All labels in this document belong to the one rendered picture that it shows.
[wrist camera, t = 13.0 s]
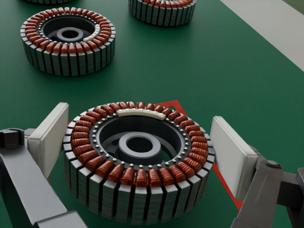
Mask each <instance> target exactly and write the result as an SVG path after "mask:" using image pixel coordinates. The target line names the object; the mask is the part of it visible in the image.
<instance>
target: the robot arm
mask: <svg viewBox="0 0 304 228"><path fill-rule="evenodd" d="M68 117H69V105H68V104H67V103H61V102H60V103H59V104H58V105H57V106H56V107H55V108H54V110H53V111H52V112H51V113H50V114H49V115H48V116H47V117H46V118H45V119H44V121H43V122H42V123H41V124H40V125H39V126H38V128H37V129H33V128H29V129H27V130H22V129H19V128H6V129H2V130H0V193H1V196H2V198H3V201H4V204H5V207H6V209H7V212H8V215H9V218H10V220H11V223H12V226H13V228H88V226H87V225H86V223H85V222H84V220H83V219H82V217H81V216H80V215H79V213H78V212H77V211H76V210H72V211H68V210H67V209H66V207H65V205H64V204H63V203H62V201H61V200H60V198H59V197H58V195H57V193H56V192H55V190H54V189H53V187H52V186H51V184H50V183H49V181H48V180H47V178H48V176H49V174H50V173H51V171H52V169H53V167H54V165H55V163H56V161H57V159H58V157H59V155H60V153H61V152H62V150H63V137H64V136H65V132H66V129H67V128H68ZM209 137H210V141H212V144H213V148H214V150H215V159H214V162H215V164H216V166H217V168H218V169H219V171H220V173H221V175H222V176H223V178H224V180H225V182H226V183H227V185H228V187H229V189H230V190H231V192H232V194H233V196H234V198H235V199H236V200H239V201H243V204H242V206H241V208H240V211H239V213H238V215H237V218H234V220H233V222H232V225H231V227H230V228H272V225H273V220H274V215H275V210H276V204H279V205H283V206H286V210H287V213H288V216H289V218H290V222H291V225H292V228H304V167H302V168H299V169H298V170H297V173H296V174H292V173H288V172H285V171H283V169H284V168H283V166H282V165H281V164H279V163H277V162H275V161H271V160H266V159H265V158H264V157H263V156H262V155H261V154H260V153H259V152H258V151H257V150H256V149H255V148H254V147H252V146H251V145H247V144H246V143H245V142H244V140H243V139H242V138H241V137H240V136H239V135H238V134H237V133H236V132H235V131H234V130H233V129H232V127H231V126H230V125H229V124H228V123H227V122H226V121H225V120H224V119H223V118H222V117H221V116H215V117H213V121H212V126H211V131H210V136H209Z"/></svg>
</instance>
